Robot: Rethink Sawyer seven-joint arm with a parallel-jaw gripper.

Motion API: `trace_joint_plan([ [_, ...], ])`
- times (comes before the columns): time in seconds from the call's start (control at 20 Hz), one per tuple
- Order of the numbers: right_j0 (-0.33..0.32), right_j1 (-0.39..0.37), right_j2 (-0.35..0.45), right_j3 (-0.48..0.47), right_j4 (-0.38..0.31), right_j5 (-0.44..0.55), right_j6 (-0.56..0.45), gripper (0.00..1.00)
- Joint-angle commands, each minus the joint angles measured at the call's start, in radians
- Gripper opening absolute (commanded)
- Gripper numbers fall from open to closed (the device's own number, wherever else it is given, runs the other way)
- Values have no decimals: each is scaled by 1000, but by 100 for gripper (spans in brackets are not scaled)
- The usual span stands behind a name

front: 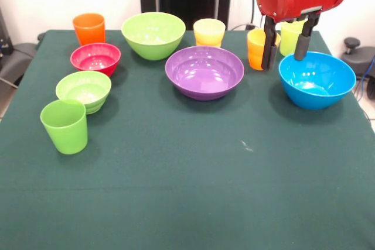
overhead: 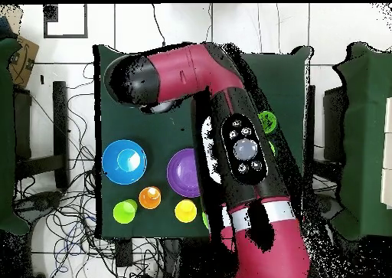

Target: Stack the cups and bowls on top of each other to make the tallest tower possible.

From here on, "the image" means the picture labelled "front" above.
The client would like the lime yellow cup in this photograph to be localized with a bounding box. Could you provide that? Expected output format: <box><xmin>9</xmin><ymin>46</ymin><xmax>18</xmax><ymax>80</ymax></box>
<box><xmin>279</xmin><ymin>20</ymin><xmax>309</xmax><ymax>57</ymax></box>

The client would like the grey caster base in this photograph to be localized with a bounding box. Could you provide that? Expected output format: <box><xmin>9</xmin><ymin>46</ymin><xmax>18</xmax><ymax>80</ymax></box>
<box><xmin>0</xmin><ymin>42</ymin><xmax>38</xmax><ymax>87</ymax></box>

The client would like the black wall cable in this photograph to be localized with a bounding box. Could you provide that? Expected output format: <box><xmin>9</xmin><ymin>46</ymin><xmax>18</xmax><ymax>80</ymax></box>
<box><xmin>231</xmin><ymin>0</ymin><xmax>265</xmax><ymax>31</ymax></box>

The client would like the red-orange cup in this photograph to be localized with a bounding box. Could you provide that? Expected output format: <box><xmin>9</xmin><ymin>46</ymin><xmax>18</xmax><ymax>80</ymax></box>
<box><xmin>72</xmin><ymin>12</ymin><xmax>106</xmax><ymax>46</ymax></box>

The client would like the blue cable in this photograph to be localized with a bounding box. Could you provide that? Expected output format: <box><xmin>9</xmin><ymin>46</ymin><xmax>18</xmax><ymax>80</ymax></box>
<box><xmin>354</xmin><ymin>56</ymin><xmax>375</xmax><ymax>102</ymax></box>

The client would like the small green bowl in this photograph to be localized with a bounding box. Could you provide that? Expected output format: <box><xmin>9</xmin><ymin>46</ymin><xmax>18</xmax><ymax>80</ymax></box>
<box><xmin>55</xmin><ymin>70</ymin><xmax>113</xmax><ymax>115</ymax></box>

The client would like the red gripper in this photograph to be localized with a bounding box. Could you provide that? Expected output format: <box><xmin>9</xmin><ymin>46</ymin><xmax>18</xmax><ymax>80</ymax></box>
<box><xmin>255</xmin><ymin>0</ymin><xmax>350</xmax><ymax>71</ymax></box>

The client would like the large green bowl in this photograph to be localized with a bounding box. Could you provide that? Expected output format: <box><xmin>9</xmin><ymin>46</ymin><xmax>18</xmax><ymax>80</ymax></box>
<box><xmin>121</xmin><ymin>12</ymin><xmax>186</xmax><ymax>61</ymax></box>

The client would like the green cup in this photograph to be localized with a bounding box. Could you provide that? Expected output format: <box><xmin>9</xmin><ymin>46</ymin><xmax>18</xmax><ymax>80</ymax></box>
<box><xmin>39</xmin><ymin>99</ymin><xmax>88</xmax><ymax>155</ymax></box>

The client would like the dark green table cloth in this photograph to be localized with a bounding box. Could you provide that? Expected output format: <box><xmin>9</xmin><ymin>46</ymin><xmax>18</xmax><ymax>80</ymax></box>
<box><xmin>0</xmin><ymin>29</ymin><xmax>375</xmax><ymax>250</ymax></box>

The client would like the orange cup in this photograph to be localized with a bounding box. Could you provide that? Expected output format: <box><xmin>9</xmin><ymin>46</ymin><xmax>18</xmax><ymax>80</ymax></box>
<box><xmin>247</xmin><ymin>28</ymin><xmax>281</xmax><ymax>71</ymax></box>

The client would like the black caster base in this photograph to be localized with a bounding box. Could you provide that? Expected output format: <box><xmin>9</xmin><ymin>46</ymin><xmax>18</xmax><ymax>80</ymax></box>
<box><xmin>340</xmin><ymin>37</ymin><xmax>375</xmax><ymax>71</ymax></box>

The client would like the purple bowl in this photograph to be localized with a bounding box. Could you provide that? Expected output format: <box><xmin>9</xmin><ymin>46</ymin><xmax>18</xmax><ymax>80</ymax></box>
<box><xmin>164</xmin><ymin>46</ymin><xmax>246</xmax><ymax>101</ymax></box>

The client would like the pink bowl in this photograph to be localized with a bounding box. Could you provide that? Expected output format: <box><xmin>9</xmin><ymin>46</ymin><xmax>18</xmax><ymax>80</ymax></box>
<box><xmin>70</xmin><ymin>42</ymin><xmax>122</xmax><ymax>78</ymax></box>

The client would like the blue bowl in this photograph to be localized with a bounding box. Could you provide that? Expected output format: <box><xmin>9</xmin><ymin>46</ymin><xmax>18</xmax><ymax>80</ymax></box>
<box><xmin>278</xmin><ymin>51</ymin><xmax>357</xmax><ymax>111</ymax></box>

